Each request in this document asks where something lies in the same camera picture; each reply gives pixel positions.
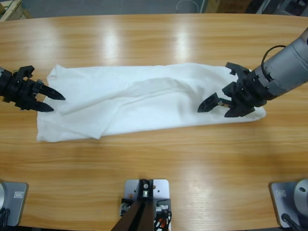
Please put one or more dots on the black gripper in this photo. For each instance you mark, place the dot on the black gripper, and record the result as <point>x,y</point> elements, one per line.
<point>16,92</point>
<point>247,92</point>

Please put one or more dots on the white t-shirt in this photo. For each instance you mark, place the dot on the white t-shirt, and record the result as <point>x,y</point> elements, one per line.
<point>144,103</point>

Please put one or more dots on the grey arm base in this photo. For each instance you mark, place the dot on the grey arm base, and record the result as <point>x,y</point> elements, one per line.
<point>284,199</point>
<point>16,207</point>

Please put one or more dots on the wooden crate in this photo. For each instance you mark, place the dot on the wooden crate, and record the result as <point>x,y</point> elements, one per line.
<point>12,9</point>

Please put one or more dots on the cardboard box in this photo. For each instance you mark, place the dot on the cardboard box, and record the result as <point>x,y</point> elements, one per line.
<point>226,4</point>

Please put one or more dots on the grey metal equipment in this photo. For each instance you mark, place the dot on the grey metal equipment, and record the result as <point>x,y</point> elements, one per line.
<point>269,6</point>

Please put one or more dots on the small electronics module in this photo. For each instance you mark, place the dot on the small electronics module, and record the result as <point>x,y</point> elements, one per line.
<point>162,207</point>
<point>125,208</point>

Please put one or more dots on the white mount plate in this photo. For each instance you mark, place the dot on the white mount plate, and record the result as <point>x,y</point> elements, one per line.
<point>161,190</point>

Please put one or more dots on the dark camera post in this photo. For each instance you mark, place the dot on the dark camera post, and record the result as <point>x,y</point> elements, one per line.
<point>142,216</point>

